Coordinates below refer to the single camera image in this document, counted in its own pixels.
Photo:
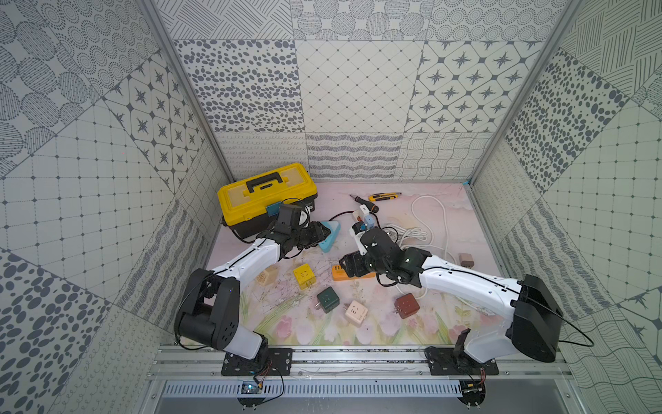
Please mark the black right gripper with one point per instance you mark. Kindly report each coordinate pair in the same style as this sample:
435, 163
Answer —
353, 260

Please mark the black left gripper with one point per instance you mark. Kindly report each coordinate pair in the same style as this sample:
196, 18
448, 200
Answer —
310, 234

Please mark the orange power strip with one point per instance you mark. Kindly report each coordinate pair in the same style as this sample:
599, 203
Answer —
339, 274

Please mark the yellow cube adapter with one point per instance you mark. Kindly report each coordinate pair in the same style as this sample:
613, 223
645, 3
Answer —
304, 276

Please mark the dark green cube adapter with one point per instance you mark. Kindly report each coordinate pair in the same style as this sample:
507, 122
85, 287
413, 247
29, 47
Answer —
328, 300

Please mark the cream dragon cube adapter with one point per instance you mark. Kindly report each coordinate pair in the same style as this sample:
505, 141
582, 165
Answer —
268, 276

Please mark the cream deer cube adapter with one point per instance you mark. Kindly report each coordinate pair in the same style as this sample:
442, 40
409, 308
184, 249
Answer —
356, 313

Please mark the dark red cube adapter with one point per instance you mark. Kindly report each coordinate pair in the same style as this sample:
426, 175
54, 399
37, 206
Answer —
406, 306

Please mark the brown usb charger plug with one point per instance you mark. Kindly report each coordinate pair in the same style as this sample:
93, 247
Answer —
466, 260

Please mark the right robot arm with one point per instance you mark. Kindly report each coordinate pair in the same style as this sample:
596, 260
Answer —
531, 317

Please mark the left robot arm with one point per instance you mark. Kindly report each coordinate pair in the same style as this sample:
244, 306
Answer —
209, 312

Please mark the teal triangular power strip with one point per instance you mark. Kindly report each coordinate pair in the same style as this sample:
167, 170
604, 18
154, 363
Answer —
328, 242

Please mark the black orange screwdriver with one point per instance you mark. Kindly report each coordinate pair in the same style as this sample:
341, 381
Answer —
369, 204

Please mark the yellow black plastic toolbox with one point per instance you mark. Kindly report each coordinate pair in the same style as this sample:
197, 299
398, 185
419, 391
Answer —
248, 206

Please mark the yellow utility knife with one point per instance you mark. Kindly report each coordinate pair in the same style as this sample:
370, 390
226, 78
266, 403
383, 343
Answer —
376, 197

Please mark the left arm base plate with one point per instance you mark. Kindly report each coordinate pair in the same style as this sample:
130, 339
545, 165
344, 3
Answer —
269, 361

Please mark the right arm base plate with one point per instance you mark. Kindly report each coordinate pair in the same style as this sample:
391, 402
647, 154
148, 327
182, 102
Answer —
445, 361

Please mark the aluminium rail frame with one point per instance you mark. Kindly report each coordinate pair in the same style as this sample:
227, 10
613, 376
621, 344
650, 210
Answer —
336, 362

